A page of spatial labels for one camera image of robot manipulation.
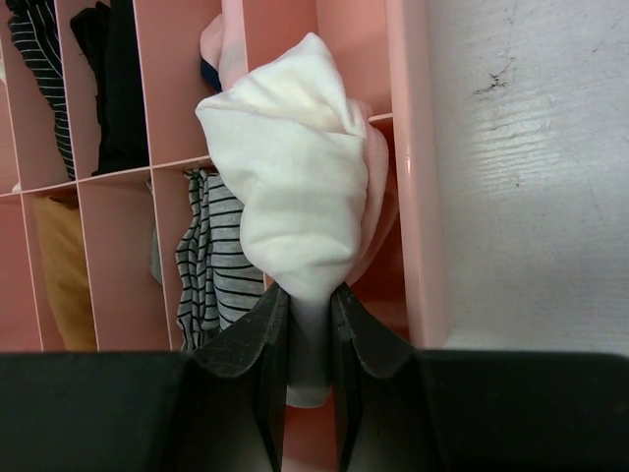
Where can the pink plastic organizer tray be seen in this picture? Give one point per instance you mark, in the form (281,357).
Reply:
(133,220)

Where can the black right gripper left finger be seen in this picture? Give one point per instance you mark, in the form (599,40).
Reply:
(221,408)

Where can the orange rolled cloth in tray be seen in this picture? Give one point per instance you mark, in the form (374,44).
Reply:
(60,237)

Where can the white underwear with pink trim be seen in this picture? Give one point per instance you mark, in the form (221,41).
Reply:
(311,172)

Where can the grey rolled cloth in tray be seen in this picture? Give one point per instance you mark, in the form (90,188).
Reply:
(196,255)

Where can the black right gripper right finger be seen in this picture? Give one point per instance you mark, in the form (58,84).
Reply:
(401,408)

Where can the dark striped rolled cloth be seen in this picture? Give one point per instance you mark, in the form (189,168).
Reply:
(34,33)

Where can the pink rolled cloth in tray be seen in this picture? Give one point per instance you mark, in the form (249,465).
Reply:
(223,56)

